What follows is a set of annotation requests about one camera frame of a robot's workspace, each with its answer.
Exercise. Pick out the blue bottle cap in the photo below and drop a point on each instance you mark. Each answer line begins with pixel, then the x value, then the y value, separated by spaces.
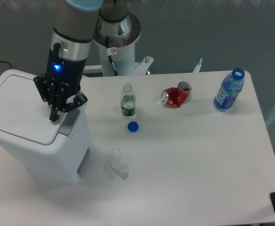
pixel 133 126

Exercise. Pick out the white trash can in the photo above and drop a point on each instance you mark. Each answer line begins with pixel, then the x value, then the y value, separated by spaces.
pixel 56 149

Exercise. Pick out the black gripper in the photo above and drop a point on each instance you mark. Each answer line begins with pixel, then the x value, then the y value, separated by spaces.
pixel 61 80

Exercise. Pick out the blue plastic bottle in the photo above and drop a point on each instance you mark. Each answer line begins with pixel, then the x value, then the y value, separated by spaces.
pixel 229 90

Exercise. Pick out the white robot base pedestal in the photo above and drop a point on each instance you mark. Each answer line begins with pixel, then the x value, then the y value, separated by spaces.
pixel 115 40

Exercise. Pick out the clear green label bottle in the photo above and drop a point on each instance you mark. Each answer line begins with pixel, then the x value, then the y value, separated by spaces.
pixel 128 100

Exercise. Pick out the crushed red soda can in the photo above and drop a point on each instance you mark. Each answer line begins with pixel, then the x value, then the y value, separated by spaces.
pixel 175 96

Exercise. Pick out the white bottle cap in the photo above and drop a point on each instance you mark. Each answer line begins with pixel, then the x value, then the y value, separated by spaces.
pixel 116 111

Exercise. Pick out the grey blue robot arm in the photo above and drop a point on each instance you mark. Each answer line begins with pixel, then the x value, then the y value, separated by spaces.
pixel 79 23

